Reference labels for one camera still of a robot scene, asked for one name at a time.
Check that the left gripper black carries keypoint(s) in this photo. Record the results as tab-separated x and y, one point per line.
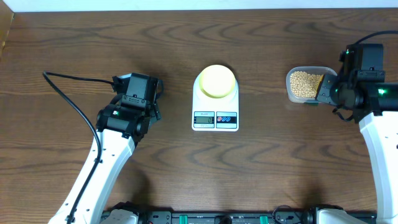
154	111

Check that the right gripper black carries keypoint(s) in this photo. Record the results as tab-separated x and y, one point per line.
323	93

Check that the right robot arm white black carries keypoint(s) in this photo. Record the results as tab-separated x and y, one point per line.
361	88

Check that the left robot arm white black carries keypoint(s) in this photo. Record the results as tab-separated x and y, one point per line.
119	127

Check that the white digital kitchen scale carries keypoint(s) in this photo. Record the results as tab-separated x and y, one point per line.
215	114

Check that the yellow plastic bowl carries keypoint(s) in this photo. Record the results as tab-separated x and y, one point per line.
217	81

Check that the pile of soybeans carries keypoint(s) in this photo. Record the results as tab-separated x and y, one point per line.
304	85

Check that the clear plastic bean container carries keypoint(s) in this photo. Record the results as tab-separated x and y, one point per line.
311	70

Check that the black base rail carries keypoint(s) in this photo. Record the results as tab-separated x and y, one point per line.
165	217

